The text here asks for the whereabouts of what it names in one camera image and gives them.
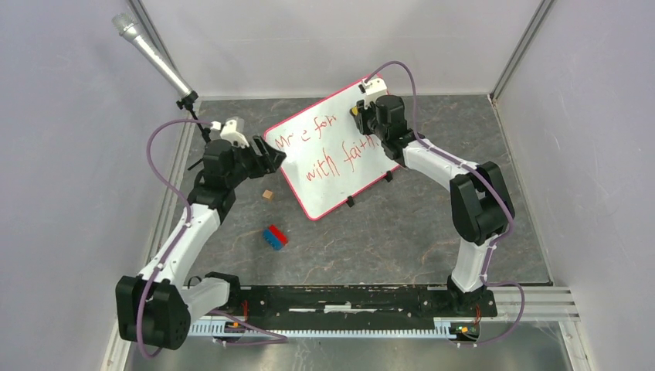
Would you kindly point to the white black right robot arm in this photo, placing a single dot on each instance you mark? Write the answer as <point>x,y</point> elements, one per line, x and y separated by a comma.
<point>480,203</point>

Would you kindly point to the pink framed whiteboard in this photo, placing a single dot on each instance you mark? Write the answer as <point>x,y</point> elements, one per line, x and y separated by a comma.
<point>327,159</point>

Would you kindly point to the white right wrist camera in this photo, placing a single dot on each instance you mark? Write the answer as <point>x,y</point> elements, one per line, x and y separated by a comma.
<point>373,89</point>

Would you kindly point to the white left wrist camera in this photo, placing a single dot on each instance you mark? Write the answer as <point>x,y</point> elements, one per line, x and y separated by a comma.
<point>231,131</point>

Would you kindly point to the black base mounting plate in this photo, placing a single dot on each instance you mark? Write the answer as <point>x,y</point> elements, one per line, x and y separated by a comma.
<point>355,307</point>

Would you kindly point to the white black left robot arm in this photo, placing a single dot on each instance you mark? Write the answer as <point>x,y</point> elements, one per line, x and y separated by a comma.
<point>155,307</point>

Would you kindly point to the silver microphone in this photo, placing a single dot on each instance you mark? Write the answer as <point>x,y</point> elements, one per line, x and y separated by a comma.
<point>132,31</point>

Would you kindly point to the red blue toy block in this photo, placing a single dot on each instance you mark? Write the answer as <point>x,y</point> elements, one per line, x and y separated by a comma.
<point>275,237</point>

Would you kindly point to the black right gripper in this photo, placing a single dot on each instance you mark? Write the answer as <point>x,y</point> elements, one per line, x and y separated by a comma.
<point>361,116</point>

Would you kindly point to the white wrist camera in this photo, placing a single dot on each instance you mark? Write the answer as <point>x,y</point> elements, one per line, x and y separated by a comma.
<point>373,89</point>
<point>231,131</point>

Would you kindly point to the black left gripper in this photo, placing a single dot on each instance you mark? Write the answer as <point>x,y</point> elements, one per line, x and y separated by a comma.
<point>268,162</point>

